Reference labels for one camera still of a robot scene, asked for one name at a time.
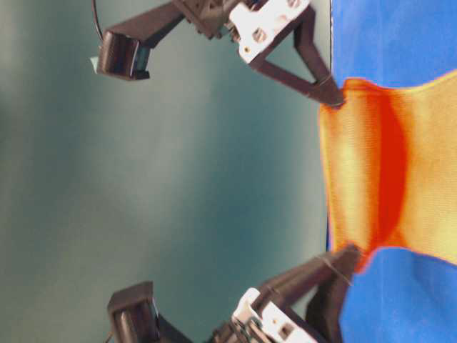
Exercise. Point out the upper wrist camera black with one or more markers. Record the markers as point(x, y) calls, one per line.
point(126, 47)

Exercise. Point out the upper camera cable black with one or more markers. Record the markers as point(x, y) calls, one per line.
point(96, 20)

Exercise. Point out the lower gripper black white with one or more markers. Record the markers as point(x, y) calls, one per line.
point(330, 271)

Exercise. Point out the lower wrist camera black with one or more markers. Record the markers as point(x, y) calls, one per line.
point(134, 316)

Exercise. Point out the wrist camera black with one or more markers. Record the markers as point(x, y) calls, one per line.
point(134, 316)
point(126, 47)

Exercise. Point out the blue table cloth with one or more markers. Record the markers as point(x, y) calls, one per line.
point(400, 296)

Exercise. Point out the upper gripper black white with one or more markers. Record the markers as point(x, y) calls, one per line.
point(257, 26)

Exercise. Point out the orange towel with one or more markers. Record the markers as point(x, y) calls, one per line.
point(389, 164)

